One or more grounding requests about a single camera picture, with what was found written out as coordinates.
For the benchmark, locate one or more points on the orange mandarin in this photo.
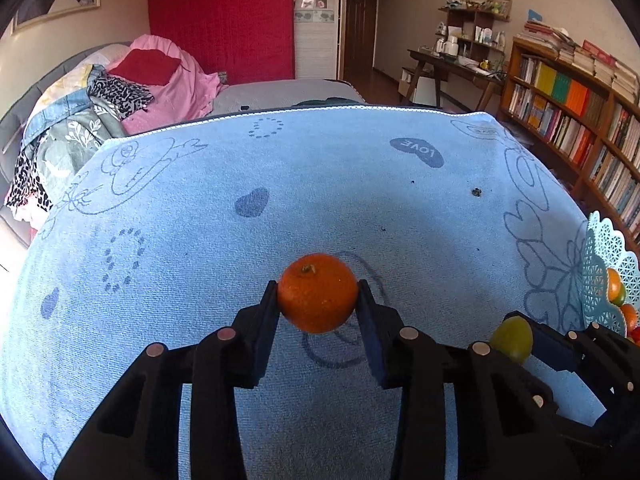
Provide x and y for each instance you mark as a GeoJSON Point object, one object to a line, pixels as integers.
{"type": "Point", "coordinates": [317, 292]}
{"type": "Point", "coordinates": [629, 316]}
{"type": "Point", "coordinates": [614, 280]}

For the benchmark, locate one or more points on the wooden bookcase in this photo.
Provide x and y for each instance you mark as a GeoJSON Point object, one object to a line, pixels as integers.
{"type": "Point", "coordinates": [570, 110]}

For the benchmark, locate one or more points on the wooden desk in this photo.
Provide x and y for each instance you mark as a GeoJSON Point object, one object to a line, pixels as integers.
{"type": "Point", "coordinates": [450, 66]}

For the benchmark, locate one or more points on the wooden desk shelf unit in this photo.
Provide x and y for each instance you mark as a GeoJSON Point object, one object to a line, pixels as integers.
{"type": "Point", "coordinates": [462, 22]}

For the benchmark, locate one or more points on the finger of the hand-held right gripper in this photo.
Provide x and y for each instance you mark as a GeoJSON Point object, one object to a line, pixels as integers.
{"type": "Point", "coordinates": [552, 347]}
{"type": "Point", "coordinates": [542, 396]}

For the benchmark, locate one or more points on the pile of clothes and bedding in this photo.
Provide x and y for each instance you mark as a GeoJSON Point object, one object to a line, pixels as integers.
{"type": "Point", "coordinates": [30, 95]}

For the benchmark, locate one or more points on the pale lattice plastic basket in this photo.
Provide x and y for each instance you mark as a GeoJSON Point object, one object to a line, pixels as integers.
{"type": "Point", "coordinates": [597, 260]}

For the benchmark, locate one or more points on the white wardrobe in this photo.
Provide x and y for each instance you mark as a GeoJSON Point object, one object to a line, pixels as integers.
{"type": "Point", "coordinates": [317, 45]}

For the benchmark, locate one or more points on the blue printed blanket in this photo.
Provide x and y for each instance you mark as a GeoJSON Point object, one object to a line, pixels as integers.
{"type": "Point", "coordinates": [200, 260]}

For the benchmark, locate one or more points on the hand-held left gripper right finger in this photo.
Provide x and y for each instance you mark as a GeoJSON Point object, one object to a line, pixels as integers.
{"type": "Point", "coordinates": [375, 345]}

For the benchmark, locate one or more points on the red padded wall panel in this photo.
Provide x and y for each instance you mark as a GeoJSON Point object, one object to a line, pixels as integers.
{"type": "Point", "coordinates": [220, 15]}

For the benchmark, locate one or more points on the small yellow-green tomato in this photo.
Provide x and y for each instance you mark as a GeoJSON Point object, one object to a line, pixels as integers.
{"type": "Point", "coordinates": [512, 337]}

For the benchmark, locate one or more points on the red tomato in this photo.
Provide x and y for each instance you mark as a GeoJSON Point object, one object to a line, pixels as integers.
{"type": "Point", "coordinates": [635, 336]}

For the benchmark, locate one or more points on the leopard print cloth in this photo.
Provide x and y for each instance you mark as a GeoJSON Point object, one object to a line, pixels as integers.
{"type": "Point", "coordinates": [25, 185]}
{"type": "Point", "coordinates": [122, 94]}

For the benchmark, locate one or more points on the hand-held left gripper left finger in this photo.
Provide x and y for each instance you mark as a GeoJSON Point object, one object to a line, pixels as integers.
{"type": "Point", "coordinates": [260, 345]}

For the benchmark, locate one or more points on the small picture frame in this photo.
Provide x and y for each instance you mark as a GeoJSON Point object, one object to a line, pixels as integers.
{"type": "Point", "coordinates": [498, 7]}

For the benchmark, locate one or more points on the floral quilt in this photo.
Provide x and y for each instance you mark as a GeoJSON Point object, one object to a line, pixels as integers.
{"type": "Point", "coordinates": [75, 135]}

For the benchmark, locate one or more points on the grey mattress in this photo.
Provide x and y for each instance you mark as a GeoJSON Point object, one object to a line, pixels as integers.
{"type": "Point", "coordinates": [280, 94]}

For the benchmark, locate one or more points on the pink blanket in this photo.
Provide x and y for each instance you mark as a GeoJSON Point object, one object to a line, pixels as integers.
{"type": "Point", "coordinates": [185, 95]}

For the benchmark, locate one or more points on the brown wooden door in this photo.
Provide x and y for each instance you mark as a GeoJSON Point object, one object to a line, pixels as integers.
{"type": "Point", "coordinates": [361, 30]}

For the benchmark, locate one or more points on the stack of books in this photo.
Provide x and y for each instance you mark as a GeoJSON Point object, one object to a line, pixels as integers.
{"type": "Point", "coordinates": [595, 57]}

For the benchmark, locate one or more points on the white kettle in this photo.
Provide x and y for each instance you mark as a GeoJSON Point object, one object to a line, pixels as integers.
{"type": "Point", "coordinates": [447, 46]}

